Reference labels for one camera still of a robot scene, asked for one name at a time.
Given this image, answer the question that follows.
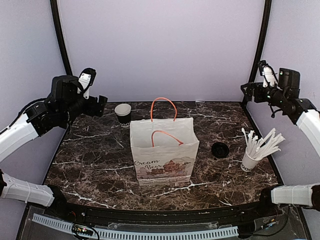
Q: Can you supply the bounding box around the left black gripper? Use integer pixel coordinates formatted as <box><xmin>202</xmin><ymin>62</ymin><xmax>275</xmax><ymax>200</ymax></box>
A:
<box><xmin>60</xmin><ymin>95</ymin><xmax>107</xmax><ymax>124</ymax></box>

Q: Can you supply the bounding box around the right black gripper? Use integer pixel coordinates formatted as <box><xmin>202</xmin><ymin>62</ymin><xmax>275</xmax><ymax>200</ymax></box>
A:
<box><xmin>241</xmin><ymin>82</ymin><xmax>287</xmax><ymax>108</ymax></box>

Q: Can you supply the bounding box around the stack of paper cups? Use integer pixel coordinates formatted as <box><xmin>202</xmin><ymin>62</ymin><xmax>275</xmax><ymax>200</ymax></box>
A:
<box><xmin>114</xmin><ymin>103</ymin><xmax>132</xmax><ymax>128</ymax></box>

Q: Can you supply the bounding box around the stack of black lids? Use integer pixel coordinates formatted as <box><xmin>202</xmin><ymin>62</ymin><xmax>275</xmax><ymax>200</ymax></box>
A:
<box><xmin>211</xmin><ymin>142</ymin><xmax>230</xmax><ymax>159</ymax></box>

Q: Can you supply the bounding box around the kraft paper bag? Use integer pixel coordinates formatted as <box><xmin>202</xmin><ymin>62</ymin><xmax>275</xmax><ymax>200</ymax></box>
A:
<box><xmin>129</xmin><ymin>97</ymin><xmax>200</xmax><ymax>187</ymax></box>

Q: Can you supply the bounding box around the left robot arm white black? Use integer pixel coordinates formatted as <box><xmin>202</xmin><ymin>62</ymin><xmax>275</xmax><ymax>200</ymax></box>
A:
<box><xmin>0</xmin><ymin>73</ymin><xmax>108</xmax><ymax>218</ymax></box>

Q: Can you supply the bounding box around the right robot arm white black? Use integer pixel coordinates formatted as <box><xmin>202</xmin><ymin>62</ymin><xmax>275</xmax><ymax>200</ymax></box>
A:
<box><xmin>240</xmin><ymin>60</ymin><xmax>320</xmax><ymax>217</ymax></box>

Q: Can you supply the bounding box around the bundle of wrapped straws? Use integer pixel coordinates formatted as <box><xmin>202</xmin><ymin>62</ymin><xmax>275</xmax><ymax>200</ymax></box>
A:
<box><xmin>241</xmin><ymin>128</ymin><xmax>285</xmax><ymax>161</ymax></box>

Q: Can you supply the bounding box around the white cup holding straws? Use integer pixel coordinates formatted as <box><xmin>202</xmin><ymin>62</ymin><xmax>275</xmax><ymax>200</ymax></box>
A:
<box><xmin>240</xmin><ymin>148</ymin><xmax>262</xmax><ymax>172</ymax></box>

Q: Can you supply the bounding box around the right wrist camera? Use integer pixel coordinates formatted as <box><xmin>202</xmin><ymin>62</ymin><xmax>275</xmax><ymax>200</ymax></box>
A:
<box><xmin>258</xmin><ymin>60</ymin><xmax>278</xmax><ymax>88</ymax></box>

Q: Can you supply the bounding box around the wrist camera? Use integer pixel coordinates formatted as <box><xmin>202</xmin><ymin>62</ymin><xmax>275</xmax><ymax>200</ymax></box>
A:
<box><xmin>77</xmin><ymin>67</ymin><xmax>97</xmax><ymax>100</ymax></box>
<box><xmin>258</xmin><ymin>60</ymin><xmax>278</xmax><ymax>88</ymax></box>

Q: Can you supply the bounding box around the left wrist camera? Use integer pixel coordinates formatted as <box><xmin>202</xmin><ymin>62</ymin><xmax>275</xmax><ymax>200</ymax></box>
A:
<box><xmin>77</xmin><ymin>67</ymin><xmax>97</xmax><ymax>100</ymax></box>

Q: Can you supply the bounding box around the left black frame post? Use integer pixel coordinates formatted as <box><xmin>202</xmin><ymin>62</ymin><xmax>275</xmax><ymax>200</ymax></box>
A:
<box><xmin>50</xmin><ymin>0</ymin><xmax>73</xmax><ymax>75</ymax></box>

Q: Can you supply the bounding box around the black front rail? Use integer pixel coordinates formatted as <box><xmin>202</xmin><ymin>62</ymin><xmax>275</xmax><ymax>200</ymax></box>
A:
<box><xmin>44</xmin><ymin>202</ymin><xmax>283</xmax><ymax>226</ymax></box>

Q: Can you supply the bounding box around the white cable duct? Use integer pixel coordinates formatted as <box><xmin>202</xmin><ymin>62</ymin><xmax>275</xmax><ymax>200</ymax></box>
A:
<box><xmin>32</xmin><ymin>213</ymin><xmax>239</xmax><ymax>240</ymax></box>

